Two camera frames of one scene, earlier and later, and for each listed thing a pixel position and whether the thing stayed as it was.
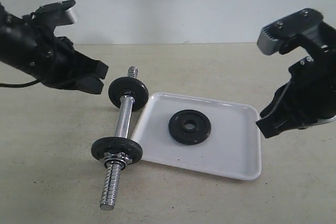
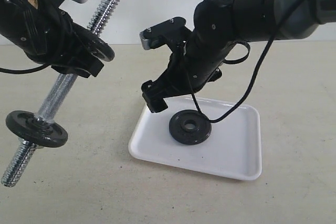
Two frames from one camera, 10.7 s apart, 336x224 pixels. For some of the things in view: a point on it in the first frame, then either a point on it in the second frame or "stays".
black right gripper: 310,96 -> 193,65
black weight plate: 179,119 stays
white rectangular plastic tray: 232,148 stays
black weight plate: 116,145 -> 27,127
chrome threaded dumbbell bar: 112,175 -> 25,151
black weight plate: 128,86 -> 98,48
